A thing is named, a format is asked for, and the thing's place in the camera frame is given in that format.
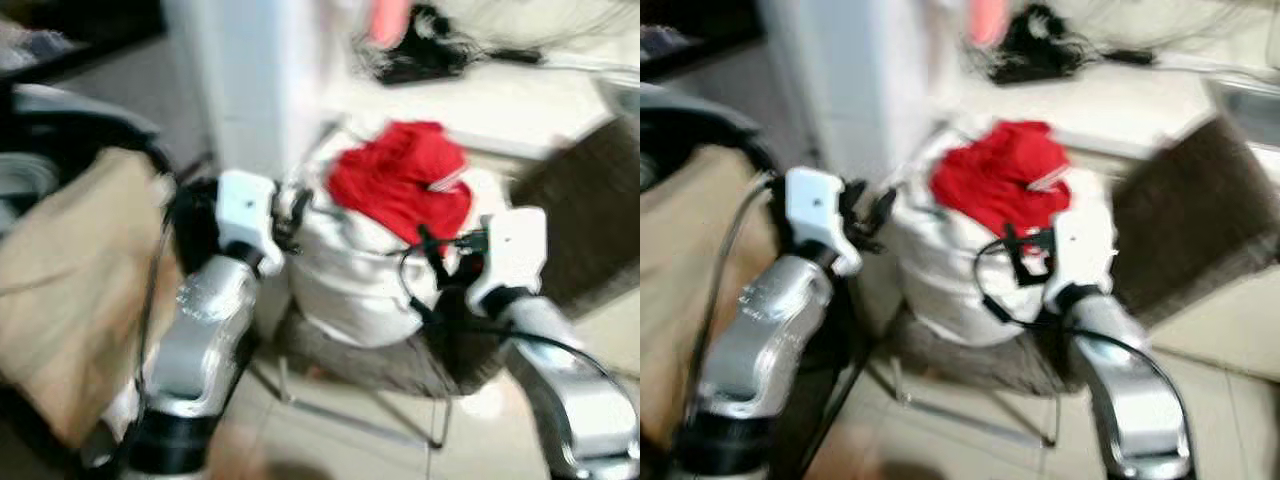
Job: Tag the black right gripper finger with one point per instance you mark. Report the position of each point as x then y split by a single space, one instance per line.
432 258
1018 255

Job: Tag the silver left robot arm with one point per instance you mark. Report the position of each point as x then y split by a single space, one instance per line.
765 340
205 340

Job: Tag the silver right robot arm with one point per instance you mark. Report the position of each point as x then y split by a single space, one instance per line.
580 390
1135 390

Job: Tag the red garment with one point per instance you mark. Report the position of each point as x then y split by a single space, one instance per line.
1000 180
400 180

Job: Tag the white laundry bag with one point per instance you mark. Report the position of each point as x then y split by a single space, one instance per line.
340 280
940 280

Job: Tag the dark brown floor mat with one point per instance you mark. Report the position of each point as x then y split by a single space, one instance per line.
585 220
1200 230

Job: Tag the brown cushioned metal chair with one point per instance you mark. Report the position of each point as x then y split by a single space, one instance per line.
960 365
370 365

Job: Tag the white appliance cabinet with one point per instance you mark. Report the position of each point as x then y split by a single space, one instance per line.
260 80
850 80

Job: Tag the dark round washer drum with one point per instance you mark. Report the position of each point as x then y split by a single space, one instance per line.
60 125
690 125

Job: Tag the pink object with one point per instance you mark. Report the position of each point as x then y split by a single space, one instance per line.
388 20
988 20

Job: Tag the grey metal tray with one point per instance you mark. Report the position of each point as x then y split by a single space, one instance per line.
1245 105

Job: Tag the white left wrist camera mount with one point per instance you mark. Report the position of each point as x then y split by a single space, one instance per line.
815 210
245 210

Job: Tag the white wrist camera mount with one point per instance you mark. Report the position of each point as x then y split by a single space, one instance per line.
815 210
1083 250
245 210
512 255

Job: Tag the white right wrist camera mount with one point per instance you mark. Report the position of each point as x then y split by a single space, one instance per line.
512 255
1083 250

